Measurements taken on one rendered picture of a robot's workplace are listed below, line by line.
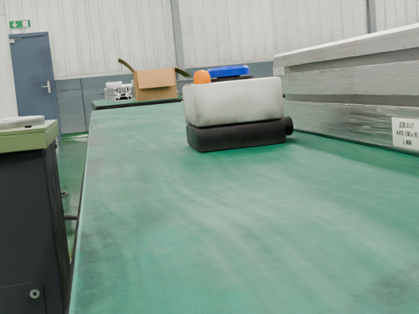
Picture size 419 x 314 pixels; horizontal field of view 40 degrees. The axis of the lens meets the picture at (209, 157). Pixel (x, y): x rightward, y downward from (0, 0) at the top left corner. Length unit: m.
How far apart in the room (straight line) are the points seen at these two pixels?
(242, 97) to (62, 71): 11.22
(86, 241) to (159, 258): 0.05
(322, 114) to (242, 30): 11.60
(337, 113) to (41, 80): 11.25
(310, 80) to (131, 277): 0.40
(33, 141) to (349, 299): 0.59
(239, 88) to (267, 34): 11.77
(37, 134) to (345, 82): 0.38
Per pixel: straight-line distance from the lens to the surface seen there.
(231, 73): 0.52
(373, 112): 0.45
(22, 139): 0.72
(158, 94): 2.89
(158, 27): 11.82
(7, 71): 0.83
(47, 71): 11.69
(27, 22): 11.78
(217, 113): 0.50
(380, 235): 0.22
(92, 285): 0.19
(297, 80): 0.60
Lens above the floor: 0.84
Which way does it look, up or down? 7 degrees down
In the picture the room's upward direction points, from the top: 5 degrees counter-clockwise
